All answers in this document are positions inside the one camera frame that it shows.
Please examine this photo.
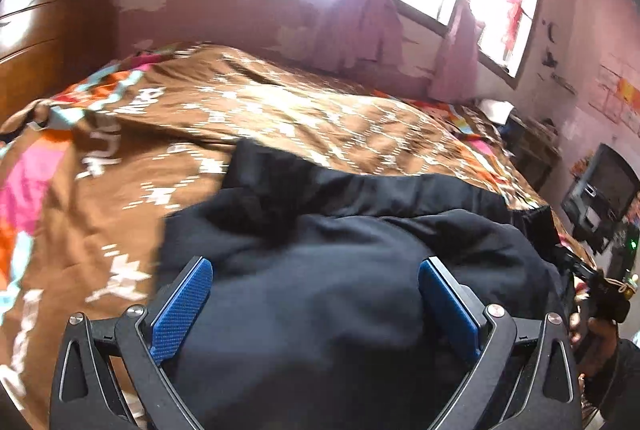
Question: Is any wooden wardrobe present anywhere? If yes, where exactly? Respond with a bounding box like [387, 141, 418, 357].
[0, 0, 117, 123]

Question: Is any black television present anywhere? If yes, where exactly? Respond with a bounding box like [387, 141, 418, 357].
[562, 143, 640, 252]

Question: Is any bedside table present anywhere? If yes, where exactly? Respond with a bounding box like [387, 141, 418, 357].
[500, 110, 563, 192]

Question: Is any brown printed blanket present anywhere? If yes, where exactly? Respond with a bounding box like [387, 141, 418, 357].
[0, 41, 601, 430]

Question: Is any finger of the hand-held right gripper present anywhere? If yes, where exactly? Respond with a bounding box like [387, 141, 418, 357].
[555, 247, 603, 287]

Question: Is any person's right hand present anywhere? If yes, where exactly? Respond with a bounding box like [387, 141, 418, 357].
[569, 312, 622, 378]

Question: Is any wall poster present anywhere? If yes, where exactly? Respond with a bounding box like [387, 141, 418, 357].
[594, 64, 640, 127]

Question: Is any person's right forearm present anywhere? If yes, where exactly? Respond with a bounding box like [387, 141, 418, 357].
[580, 337, 640, 422]

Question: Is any dark navy garment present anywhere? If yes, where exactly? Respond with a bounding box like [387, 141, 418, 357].
[157, 137, 576, 430]

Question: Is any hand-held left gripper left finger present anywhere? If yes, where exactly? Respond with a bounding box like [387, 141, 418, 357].
[49, 256, 214, 430]

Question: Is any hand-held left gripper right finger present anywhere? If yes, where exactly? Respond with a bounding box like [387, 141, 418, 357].
[417, 257, 584, 430]

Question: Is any lilac curtain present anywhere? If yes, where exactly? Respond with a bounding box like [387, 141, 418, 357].
[315, 0, 406, 72]
[431, 0, 488, 101]

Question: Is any white folded cloth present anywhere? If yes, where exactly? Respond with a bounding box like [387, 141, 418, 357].
[479, 98, 516, 124]

